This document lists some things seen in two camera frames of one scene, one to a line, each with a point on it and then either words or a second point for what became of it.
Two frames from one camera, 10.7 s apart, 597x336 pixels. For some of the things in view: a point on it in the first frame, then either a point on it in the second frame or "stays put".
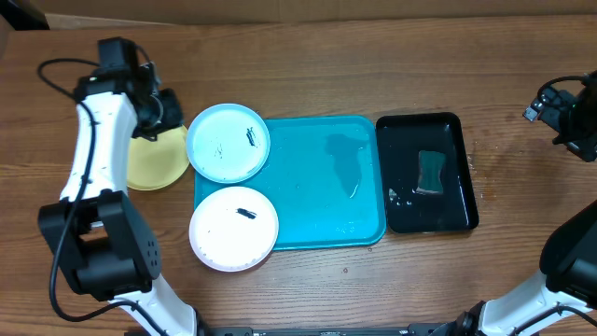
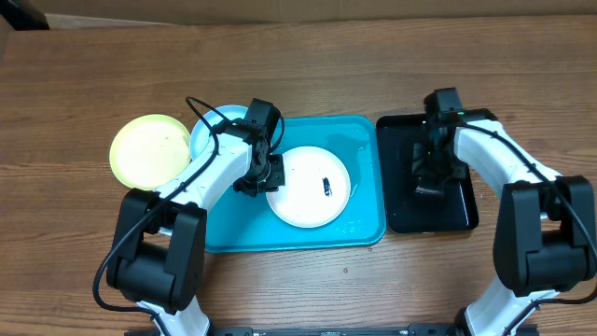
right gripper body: [574, 141] -> [432, 179]
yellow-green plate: [158, 164] stays put
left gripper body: [155, 115] -> [260, 174]
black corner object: [23, 15] stays put
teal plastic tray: [324, 179] stays put
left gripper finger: [150, 133] -> [252, 188]
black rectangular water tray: [427, 179] stays put
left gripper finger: [173, 113] -> [276, 177]
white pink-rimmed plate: [234, 229] -> [316, 190]
